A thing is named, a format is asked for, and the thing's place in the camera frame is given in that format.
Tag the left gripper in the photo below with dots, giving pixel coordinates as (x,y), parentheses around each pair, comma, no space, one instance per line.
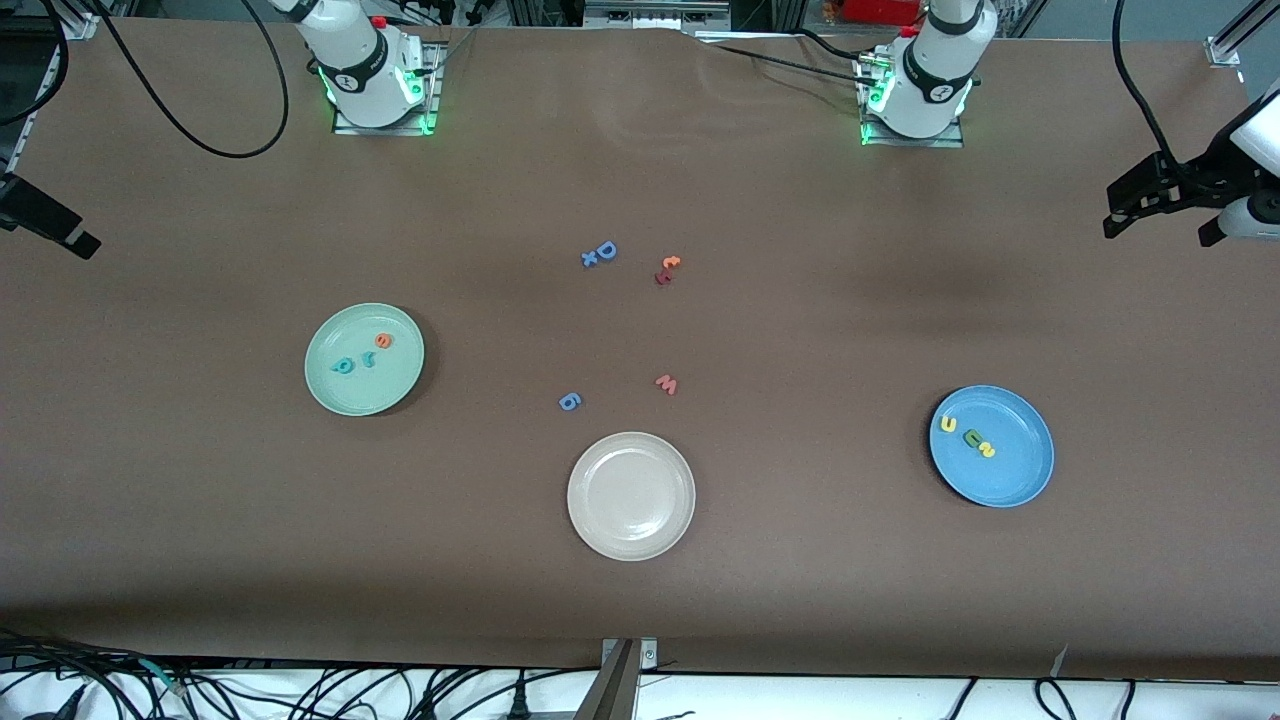
(1203,178)

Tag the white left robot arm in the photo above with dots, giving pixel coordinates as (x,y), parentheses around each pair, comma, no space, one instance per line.
(930,70)

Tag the blue plate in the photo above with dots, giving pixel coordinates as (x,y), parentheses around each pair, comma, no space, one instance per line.
(1010,480)

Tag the red box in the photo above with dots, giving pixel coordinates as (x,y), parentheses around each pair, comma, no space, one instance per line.
(880,10)

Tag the brown table cover sheet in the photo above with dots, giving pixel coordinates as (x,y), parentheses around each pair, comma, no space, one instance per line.
(200,550)

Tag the green plate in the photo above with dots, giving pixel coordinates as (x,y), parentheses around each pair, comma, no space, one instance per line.
(365,395)

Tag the white paper tag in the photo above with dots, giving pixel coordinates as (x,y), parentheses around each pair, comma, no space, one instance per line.
(1060,662)

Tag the pink foam letter w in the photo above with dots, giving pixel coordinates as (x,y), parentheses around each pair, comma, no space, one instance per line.
(667,384)

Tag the grey equipment box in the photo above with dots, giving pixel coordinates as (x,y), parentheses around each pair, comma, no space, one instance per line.
(650,15)

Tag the blue foam letter D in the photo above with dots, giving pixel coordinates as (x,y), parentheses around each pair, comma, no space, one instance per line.
(606,250)

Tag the beige plate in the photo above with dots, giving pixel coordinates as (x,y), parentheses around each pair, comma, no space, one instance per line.
(630,495)

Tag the dark grey metal beam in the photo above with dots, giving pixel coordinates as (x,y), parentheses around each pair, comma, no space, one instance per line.
(610,695)

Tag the aluminium frame bracket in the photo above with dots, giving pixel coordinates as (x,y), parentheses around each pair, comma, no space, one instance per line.
(1222,50)

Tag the aluminium frame rail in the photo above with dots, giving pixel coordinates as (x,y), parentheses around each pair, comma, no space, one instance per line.
(80,27)

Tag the silver metal clamp bracket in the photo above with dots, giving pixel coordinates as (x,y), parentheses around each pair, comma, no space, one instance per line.
(648,655)

